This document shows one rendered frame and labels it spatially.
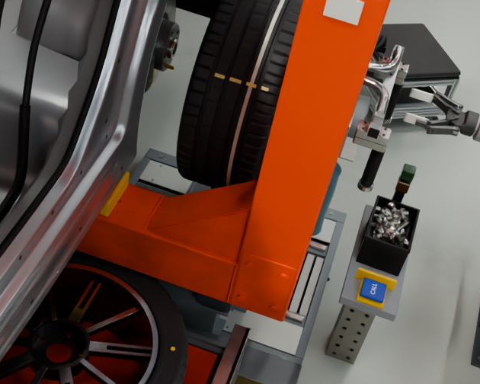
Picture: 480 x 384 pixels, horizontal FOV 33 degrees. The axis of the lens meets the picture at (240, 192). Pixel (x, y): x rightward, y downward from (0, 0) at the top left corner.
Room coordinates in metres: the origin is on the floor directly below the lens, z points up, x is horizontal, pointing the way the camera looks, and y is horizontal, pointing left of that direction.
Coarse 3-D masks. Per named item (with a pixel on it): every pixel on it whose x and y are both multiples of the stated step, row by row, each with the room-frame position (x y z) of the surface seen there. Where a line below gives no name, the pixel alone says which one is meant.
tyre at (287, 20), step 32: (224, 0) 1.89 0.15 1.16; (256, 0) 1.91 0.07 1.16; (288, 0) 1.93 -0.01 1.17; (224, 32) 1.81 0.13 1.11; (256, 32) 1.82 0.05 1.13; (288, 32) 1.83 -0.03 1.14; (224, 64) 1.75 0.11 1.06; (192, 96) 1.70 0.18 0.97; (224, 96) 1.70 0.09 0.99; (256, 96) 1.71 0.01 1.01; (192, 128) 1.68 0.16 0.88; (224, 128) 1.67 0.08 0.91; (256, 128) 1.67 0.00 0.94; (192, 160) 1.69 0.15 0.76; (224, 160) 1.67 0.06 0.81; (256, 160) 1.66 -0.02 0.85
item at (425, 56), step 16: (384, 32) 3.34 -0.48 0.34; (400, 32) 3.37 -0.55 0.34; (416, 32) 3.41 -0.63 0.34; (416, 48) 3.27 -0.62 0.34; (432, 48) 3.30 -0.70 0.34; (416, 64) 3.14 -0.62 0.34; (432, 64) 3.17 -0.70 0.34; (448, 64) 3.20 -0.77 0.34; (416, 80) 3.07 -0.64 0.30; (432, 80) 3.10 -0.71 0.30; (448, 80) 3.13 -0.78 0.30; (368, 96) 3.12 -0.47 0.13; (400, 96) 3.22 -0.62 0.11; (448, 96) 3.15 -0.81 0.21; (400, 112) 3.05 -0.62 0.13; (416, 112) 3.09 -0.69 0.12; (432, 112) 3.13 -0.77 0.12
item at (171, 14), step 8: (168, 0) 2.14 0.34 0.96; (168, 8) 2.16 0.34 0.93; (168, 16) 2.17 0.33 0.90; (168, 24) 2.08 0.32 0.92; (176, 24) 2.10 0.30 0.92; (160, 32) 2.04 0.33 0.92; (168, 32) 2.05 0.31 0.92; (176, 32) 2.11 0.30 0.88; (160, 40) 2.02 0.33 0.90; (168, 40) 2.04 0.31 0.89; (160, 48) 2.01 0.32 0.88; (160, 56) 2.00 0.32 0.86; (160, 64) 2.00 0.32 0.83; (168, 64) 2.07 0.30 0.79
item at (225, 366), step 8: (240, 328) 1.46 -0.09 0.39; (248, 328) 1.47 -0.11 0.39; (232, 336) 1.43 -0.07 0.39; (240, 336) 1.44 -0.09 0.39; (232, 344) 1.40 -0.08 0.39; (240, 344) 1.41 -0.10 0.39; (224, 352) 1.37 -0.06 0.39; (232, 352) 1.38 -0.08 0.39; (240, 352) 1.38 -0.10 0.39; (224, 360) 1.34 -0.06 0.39; (232, 360) 1.35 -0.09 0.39; (240, 360) 1.40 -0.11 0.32; (224, 368) 1.32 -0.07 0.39; (232, 368) 1.32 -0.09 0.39; (216, 376) 1.29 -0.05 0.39; (224, 376) 1.29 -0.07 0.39; (232, 376) 1.31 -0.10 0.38
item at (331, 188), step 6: (336, 168) 1.83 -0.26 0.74; (336, 174) 1.81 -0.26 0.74; (336, 180) 1.81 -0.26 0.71; (330, 186) 1.80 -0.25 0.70; (330, 192) 1.80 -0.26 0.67; (330, 198) 1.81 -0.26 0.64; (324, 204) 1.80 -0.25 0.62; (324, 210) 1.80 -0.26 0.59; (318, 216) 1.80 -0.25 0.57; (324, 216) 1.82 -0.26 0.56; (318, 222) 1.80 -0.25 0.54; (318, 228) 1.81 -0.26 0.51; (312, 234) 1.80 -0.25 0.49
